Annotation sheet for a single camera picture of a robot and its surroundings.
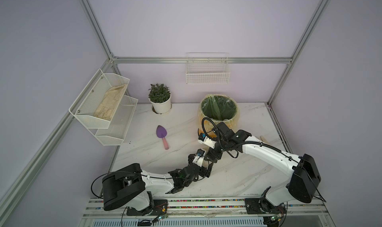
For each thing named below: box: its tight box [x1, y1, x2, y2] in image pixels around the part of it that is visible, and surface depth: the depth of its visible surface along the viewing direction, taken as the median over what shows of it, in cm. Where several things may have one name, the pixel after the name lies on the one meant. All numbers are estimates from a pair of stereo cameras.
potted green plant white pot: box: [148, 83, 173, 115], surface depth 106 cm
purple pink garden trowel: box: [156, 124, 170, 150], surface depth 104 cm
